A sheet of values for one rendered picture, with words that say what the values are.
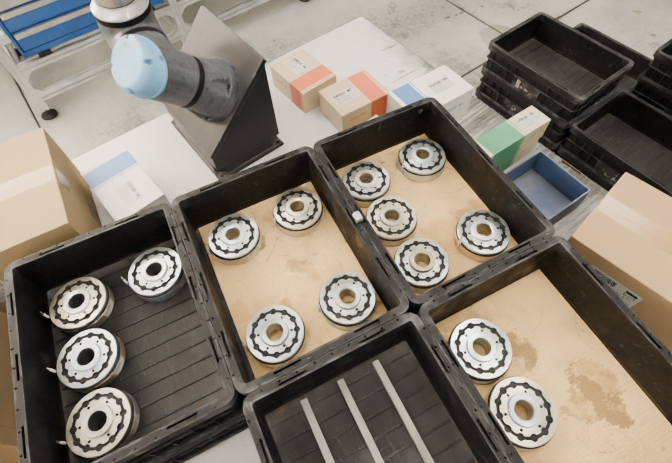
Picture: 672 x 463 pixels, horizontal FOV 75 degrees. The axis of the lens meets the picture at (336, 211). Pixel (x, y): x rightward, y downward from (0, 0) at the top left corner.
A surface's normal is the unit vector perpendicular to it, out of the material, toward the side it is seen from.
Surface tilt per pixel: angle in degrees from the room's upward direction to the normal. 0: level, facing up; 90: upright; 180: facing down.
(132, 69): 46
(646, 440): 0
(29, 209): 0
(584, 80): 0
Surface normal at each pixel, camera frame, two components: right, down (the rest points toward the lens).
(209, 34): -0.57, -0.02
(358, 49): -0.04, -0.55
